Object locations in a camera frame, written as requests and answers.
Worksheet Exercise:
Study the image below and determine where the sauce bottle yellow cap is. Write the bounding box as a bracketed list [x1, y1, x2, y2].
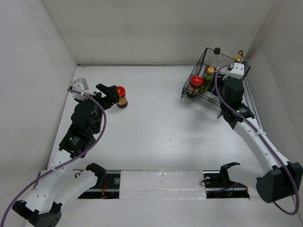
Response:
[199, 67, 215, 93]

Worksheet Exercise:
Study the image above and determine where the small red lid jar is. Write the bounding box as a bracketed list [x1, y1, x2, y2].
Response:
[117, 86, 128, 108]

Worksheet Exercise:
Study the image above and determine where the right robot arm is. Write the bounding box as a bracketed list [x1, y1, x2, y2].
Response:
[215, 76, 303, 204]

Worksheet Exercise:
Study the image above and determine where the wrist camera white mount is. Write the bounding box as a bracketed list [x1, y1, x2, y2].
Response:
[70, 78, 90, 100]
[226, 62, 245, 80]

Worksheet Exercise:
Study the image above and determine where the clear glass bottle gold pourer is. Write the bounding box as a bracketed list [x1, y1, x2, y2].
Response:
[234, 50, 243, 64]

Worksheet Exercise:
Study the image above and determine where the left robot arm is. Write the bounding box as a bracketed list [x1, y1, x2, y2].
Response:
[10, 84, 119, 227]

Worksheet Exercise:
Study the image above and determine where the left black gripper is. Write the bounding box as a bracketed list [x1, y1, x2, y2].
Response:
[78, 84, 118, 133]

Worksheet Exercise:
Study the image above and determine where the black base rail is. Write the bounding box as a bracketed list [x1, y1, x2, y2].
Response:
[80, 171, 250, 199]

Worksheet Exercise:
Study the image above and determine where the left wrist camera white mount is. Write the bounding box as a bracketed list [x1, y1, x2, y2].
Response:
[70, 78, 90, 100]

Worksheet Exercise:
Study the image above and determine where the red lid chili jar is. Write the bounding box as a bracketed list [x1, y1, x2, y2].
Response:
[186, 75, 204, 97]

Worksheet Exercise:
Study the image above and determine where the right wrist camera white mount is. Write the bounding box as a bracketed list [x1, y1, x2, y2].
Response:
[226, 62, 245, 80]

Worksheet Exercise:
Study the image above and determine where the black wire rack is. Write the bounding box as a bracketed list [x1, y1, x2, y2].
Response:
[181, 48, 250, 117]

